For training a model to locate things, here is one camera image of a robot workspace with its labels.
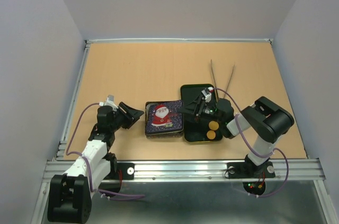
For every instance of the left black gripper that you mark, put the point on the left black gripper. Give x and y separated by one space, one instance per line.
131 115

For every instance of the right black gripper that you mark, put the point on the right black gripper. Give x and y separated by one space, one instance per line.
195 107

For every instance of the gold tin lid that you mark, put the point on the gold tin lid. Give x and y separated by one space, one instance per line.
164 115

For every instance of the gold cookie tin box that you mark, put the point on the gold cookie tin box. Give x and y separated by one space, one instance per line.
164 135

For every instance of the metal tongs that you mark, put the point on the metal tongs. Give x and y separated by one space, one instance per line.
214 77

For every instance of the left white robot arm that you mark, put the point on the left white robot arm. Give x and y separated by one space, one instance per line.
70 194

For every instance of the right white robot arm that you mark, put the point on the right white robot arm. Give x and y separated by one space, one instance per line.
269 120

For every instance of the black tray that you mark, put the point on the black tray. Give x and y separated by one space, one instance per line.
196 133

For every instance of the round orange cookie upper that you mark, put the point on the round orange cookie upper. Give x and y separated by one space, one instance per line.
213 125

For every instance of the round orange cookie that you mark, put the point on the round orange cookie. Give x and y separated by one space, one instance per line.
213 125
211 135

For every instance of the round orange cookie lower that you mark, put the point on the round orange cookie lower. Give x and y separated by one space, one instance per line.
211 135

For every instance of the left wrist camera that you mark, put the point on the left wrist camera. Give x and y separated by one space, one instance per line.
110 100

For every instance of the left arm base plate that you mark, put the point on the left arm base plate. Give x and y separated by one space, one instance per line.
121 171

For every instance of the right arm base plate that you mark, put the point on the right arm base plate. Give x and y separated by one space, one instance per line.
243 170

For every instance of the aluminium rail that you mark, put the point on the aluminium rail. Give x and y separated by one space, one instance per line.
202 170

